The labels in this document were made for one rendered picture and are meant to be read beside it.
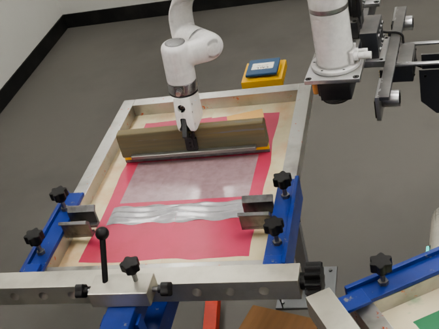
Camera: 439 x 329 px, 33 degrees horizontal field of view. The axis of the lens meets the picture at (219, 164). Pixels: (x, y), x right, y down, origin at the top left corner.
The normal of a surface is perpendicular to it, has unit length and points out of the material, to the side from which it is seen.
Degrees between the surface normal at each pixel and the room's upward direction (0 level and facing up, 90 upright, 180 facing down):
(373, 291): 0
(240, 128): 90
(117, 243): 0
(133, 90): 0
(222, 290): 90
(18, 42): 90
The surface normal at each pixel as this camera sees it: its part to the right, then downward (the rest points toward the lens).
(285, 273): -0.21, -0.81
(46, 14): 0.96, -0.07
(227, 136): -0.18, 0.58
